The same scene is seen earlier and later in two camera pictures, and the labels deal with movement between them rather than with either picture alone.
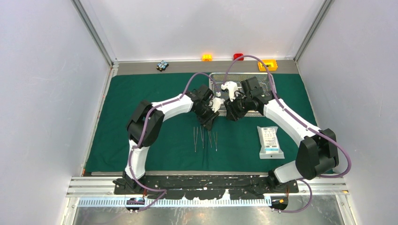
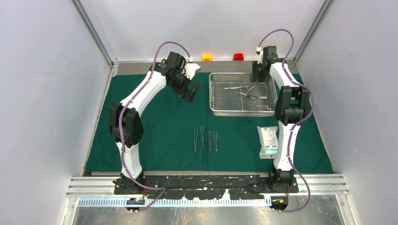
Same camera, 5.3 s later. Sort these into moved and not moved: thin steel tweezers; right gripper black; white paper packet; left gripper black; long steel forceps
Moved: right gripper black; left gripper black
Not moved: thin steel tweezers; white paper packet; long steel forceps
